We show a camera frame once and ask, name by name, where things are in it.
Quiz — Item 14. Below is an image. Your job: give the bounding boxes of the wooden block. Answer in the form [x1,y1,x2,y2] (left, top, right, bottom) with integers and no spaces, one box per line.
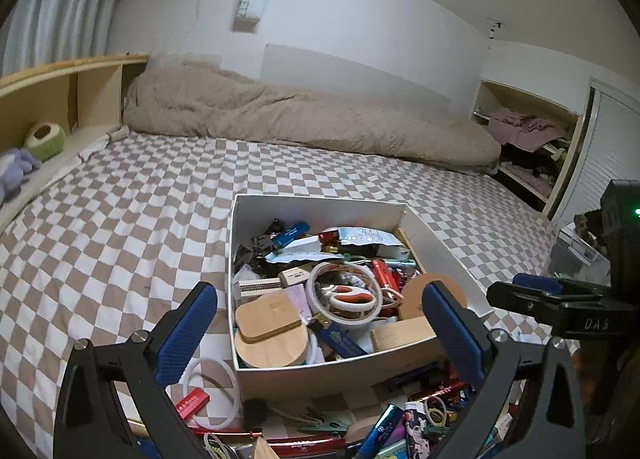
[370,316,446,352]

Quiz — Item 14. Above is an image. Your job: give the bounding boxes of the purple plush toy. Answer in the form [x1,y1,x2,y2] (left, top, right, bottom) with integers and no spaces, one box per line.
[0,148,43,205]

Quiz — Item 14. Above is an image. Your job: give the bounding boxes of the pink clothes pile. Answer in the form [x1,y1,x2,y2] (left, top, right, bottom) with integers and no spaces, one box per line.
[487,106,571,150]

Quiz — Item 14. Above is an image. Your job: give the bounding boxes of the wooden headboard shelf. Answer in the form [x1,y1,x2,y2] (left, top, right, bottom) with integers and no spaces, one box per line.
[0,54,151,230]

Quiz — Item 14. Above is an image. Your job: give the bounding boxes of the white tape roll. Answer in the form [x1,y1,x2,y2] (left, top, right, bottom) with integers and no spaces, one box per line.
[305,261,385,331]

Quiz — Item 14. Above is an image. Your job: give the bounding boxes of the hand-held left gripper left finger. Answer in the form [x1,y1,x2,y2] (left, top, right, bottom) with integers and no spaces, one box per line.
[52,281,218,459]

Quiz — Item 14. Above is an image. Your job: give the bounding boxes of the bamboo lid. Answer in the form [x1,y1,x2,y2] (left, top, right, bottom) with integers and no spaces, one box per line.
[235,326,313,370]
[235,295,308,345]

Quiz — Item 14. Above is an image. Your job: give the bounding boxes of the orange handled scissors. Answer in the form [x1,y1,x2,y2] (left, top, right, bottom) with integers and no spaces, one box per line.
[320,284,378,312]

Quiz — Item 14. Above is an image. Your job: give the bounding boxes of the clear plastic bin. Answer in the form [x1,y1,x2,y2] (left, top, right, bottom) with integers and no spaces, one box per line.
[547,224,613,280]

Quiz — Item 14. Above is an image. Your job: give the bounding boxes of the white plastic ring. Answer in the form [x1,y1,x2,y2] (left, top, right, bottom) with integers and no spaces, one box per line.
[181,358,242,434]

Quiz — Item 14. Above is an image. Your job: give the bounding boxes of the white wall panel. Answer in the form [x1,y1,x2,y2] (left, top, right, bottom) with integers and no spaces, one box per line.
[260,43,453,112]

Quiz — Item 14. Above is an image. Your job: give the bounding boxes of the beige duvet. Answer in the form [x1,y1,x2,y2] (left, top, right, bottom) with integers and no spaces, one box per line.
[122,62,501,175]

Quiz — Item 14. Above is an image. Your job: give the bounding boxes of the white matchbox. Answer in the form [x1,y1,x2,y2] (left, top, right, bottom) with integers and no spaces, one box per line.
[239,278,283,296]

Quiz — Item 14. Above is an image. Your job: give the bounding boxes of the white louvered closet door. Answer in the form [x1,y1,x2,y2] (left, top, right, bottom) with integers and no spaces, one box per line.
[547,76,640,240]

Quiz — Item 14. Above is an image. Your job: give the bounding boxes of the white shoe box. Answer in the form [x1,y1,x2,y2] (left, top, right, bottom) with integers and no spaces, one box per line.
[227,193,488,387]

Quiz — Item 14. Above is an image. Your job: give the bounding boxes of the round cork disc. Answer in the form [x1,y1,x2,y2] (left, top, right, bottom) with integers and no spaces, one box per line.
[400,271,468,325]

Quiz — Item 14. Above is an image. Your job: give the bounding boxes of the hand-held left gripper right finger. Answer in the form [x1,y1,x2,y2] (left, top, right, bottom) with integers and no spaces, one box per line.
[421,280,586,459]

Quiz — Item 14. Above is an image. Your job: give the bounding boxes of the pale blue curtain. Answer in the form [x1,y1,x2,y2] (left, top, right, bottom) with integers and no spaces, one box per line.
[0,0,123,77]

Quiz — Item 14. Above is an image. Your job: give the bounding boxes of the white foil packet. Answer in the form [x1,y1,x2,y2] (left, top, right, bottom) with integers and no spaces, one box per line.
[335,226,406,247]

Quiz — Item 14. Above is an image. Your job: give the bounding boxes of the pile of assorted lighters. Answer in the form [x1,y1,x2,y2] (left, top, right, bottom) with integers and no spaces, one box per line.
[127,364,511,459]

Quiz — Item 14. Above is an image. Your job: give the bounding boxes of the open closet shelf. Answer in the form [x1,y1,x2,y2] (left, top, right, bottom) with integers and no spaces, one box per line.
[472,79,583,215]

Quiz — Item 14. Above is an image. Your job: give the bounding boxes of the green round plush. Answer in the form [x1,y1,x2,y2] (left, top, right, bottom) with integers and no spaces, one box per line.
[25,120,68,162]

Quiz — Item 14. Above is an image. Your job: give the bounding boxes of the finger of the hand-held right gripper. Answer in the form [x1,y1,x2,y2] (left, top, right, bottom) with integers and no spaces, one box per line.
[486,273,637,339]

